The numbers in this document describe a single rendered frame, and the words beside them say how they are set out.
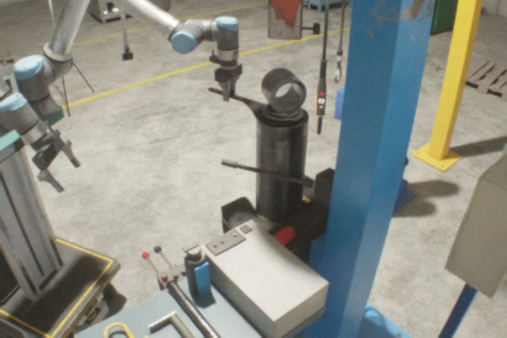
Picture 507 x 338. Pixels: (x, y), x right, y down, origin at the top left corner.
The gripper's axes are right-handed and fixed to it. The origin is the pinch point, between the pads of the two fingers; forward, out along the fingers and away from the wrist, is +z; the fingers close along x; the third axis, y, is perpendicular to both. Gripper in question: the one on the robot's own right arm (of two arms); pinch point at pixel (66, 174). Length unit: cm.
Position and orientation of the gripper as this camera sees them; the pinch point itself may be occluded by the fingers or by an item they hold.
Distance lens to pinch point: 155.9
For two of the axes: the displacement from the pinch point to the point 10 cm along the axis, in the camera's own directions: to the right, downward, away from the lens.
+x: -1.7, 6.2, -7.7
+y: -8.9, 2.3, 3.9
